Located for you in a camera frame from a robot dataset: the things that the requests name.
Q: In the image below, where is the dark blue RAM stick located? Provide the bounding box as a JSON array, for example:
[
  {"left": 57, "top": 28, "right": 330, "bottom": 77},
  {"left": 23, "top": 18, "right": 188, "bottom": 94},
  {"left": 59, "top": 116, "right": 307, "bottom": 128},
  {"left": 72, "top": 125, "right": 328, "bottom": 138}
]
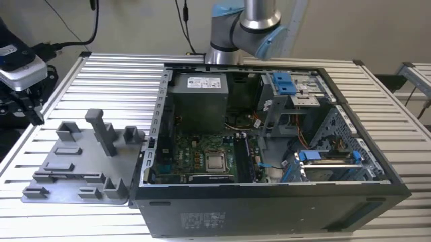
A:
[
  {"left": 243, "top": 138, "right": 258, "bottom": 182},
  {"left": 33, "top": 171, "right": 104, "bottom": 177}
]

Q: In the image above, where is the black RAM slot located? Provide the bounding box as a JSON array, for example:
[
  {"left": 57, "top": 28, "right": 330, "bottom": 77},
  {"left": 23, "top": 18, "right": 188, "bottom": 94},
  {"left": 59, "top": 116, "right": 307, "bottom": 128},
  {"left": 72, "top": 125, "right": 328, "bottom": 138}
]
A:
[{"left": 238, "top": 138, "right": 248, "bottom": 183}]

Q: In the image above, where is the grey plastic parts rack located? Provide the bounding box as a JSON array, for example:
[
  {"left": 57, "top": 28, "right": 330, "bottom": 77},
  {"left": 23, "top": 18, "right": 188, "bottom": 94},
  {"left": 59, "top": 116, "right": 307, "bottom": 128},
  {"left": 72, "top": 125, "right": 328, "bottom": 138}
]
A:
[{"left": 20, "top": 107, "right": 147, "bottom": 204}]

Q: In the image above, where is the grey power supply unit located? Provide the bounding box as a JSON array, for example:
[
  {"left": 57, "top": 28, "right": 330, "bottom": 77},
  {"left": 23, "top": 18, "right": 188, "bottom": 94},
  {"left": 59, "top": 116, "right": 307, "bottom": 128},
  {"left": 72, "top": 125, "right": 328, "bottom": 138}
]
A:
[{"left": 167, "top": 73, "right": 231, "bottom": 135}]

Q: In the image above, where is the green motherboard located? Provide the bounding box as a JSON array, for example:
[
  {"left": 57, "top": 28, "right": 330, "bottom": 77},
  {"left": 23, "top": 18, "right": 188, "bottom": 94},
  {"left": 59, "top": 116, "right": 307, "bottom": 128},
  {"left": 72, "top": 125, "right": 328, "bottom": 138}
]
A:
[{"left": 148, "top": 135, "right": 270, "bottom": 184}]

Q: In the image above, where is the white power supply label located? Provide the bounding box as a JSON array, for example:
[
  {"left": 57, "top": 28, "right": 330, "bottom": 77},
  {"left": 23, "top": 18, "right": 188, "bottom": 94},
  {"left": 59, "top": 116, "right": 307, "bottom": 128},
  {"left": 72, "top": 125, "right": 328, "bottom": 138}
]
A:
[{"left": 186, "top": 76, "right": 223, "bottom": 89}]

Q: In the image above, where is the CPU socket with metal cover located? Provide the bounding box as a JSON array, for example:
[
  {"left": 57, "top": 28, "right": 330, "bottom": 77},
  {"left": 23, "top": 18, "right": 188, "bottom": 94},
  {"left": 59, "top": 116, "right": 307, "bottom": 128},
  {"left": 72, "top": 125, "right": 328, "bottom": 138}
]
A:
[{"left": 200, "top": 149, "right": 232, "bottom": 174}]

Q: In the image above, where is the silver CPU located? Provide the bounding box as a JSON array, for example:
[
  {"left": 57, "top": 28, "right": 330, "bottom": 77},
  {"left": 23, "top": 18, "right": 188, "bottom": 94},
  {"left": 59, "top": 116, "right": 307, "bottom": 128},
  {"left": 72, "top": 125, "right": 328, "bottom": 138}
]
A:
[{"left": 206, "top": 155, "right": 227, "bottom": 172}]

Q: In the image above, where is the black graphics card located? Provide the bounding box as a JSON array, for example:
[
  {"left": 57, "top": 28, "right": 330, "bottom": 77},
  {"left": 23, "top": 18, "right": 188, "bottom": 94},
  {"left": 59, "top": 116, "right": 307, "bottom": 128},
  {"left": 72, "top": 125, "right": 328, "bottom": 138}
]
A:
[{"left": 187, "top": 173, "right": 238, "bottom": 184}]

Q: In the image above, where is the grey printed case sticker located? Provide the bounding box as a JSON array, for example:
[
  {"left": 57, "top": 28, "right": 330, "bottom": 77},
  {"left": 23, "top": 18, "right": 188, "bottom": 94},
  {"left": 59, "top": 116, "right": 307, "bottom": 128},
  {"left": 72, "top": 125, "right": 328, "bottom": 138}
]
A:
[{"left": 180, "top": 212, "right": 227, "bottom": 229}]

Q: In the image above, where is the blue plastic drive latch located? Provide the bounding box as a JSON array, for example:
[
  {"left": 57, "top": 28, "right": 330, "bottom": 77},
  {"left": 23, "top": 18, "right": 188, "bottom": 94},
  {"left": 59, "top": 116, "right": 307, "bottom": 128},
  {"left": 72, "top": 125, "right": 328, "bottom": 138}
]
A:
[{"left": 270, "top": 72, "right": 298, "bottom": 96}]

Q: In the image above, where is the grey metal drive cage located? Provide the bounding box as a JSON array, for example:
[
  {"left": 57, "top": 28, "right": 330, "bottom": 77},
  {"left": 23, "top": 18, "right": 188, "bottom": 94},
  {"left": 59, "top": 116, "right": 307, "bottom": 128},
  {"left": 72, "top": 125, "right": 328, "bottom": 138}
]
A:
[{"left": 256, "top": 71, "right": 334, "bottom": 138}]

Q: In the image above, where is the black open PC case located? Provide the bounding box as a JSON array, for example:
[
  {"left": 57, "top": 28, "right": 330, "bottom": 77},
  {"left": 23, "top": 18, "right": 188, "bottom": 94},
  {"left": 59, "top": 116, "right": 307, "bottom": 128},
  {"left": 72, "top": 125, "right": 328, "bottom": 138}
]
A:
[{"left": 129, "top": 62, "right": 414, "bottom": 239}]

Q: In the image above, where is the hard disk in blue carrier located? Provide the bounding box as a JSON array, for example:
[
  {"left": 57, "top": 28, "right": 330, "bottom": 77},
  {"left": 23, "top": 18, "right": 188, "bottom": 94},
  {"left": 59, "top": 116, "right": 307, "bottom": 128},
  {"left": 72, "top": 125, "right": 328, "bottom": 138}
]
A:
[{"left": 294, "top": 150, "right": 366, "bottom": 182}]

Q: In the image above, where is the black square block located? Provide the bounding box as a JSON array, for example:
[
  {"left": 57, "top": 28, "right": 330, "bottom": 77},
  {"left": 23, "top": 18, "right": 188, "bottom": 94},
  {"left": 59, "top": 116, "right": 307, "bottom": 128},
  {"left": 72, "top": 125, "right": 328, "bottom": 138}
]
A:
[{"left": 374, "top": 74, "right": 407, "bottom": 94}]

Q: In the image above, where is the aluminium slat side table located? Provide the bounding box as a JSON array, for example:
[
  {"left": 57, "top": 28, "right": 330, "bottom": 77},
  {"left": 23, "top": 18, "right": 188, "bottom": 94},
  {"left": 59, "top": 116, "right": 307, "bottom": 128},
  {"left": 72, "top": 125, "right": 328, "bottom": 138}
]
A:
[{"left": 392, "top": 62, "right": 431, "bottom": 122}]

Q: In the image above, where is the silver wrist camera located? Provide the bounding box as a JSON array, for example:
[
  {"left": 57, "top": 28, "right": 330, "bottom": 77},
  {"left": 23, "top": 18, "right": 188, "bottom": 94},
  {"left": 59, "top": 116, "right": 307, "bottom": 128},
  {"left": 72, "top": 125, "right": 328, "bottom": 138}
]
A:
[{"left": 0, "top": 55, "right": 48, "bottom": 92}]

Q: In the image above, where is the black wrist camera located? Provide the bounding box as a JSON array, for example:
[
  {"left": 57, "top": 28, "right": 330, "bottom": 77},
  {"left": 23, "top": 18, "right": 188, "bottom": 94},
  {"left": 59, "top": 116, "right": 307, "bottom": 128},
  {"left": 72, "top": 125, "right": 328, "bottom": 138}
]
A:
[{"left": 0, "top": 17, "right": 36, "bottom": 73}]

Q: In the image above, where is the thick black camera cable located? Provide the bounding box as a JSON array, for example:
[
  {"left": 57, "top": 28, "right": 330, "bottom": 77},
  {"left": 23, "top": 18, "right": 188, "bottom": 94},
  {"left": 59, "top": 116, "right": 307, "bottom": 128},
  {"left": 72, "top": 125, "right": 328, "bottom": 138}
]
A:
[{"left": 29, "top": 0, "right": 101, "bottom": 61}]

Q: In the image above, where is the thin black cable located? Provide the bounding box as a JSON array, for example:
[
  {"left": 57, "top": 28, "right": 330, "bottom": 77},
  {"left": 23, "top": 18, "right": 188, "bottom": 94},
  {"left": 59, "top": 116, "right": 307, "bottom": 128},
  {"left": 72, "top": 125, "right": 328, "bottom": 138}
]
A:
[{"left": 174, "top": 0, "right": 207, "bottom": 56}]

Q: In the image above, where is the yellow black wire bundle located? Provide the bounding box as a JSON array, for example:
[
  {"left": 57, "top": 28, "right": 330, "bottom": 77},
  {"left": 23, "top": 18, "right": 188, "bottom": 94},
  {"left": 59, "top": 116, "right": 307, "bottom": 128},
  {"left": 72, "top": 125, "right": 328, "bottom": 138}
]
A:
[{"left": 224, "top": 113, "right": 262, "bottom": 131}]

